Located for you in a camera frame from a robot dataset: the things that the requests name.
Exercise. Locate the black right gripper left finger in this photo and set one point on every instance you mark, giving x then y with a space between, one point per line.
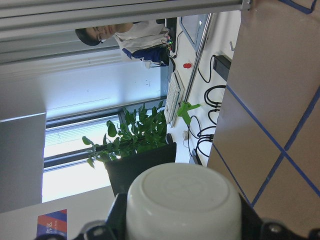
116 219

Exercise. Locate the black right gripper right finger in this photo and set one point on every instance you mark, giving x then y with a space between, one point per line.
251 223

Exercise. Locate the pale green white cup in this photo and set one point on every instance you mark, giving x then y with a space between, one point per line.
181 201

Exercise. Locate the green potted plant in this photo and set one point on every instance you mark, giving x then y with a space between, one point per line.
136 145

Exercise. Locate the white keyboard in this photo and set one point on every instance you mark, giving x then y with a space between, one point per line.
174 97

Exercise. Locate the black power adapter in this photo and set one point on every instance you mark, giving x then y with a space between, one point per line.
221 65

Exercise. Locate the seated person white shirt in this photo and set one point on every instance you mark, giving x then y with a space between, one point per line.
146 41

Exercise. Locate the green handled reach grabber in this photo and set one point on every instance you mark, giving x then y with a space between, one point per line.
185 106

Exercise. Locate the aluminium frame post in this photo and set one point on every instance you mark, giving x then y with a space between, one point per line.
27 17

